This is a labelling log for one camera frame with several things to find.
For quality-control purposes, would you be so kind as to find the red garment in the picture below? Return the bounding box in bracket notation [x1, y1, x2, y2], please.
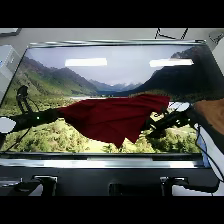
[57, 93, 172, 150]

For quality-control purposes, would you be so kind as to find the brown garment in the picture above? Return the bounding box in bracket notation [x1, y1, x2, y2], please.
[192, 97, 224, 135]

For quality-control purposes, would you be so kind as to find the silver frame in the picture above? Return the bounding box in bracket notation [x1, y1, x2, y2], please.
[0, 151, 224, 197]

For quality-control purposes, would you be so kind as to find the black cable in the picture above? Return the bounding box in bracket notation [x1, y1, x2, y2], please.
[195, 123, 224, 184]

